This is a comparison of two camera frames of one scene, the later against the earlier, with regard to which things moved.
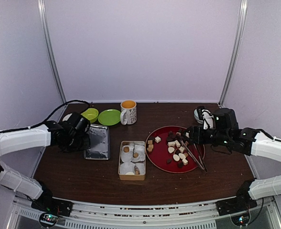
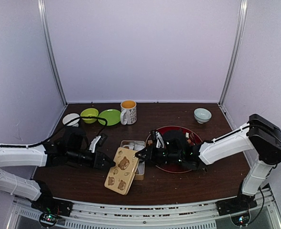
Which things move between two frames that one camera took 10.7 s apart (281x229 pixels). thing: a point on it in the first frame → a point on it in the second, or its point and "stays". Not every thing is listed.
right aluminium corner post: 243,14 stays
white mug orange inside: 128,115 stays
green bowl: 91,114 stays
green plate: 109,117 stays
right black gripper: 193,130 → 147,150
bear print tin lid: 100,142 → 122,175
